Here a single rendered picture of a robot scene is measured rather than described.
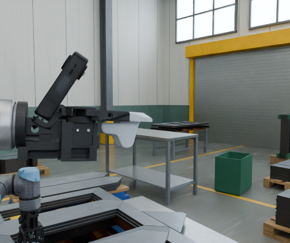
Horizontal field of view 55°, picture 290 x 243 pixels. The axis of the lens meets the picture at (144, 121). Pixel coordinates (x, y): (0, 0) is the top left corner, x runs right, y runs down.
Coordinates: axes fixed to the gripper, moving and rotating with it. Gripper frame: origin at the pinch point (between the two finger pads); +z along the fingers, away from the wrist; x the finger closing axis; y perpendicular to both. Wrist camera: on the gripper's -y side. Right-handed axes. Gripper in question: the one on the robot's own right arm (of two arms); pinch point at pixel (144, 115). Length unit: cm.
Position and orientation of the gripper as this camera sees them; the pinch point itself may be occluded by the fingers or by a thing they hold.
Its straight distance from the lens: 48.4
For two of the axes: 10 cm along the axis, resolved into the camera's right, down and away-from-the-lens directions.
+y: -0.3, 10.0, 0.0
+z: 9.4, 0.3, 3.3
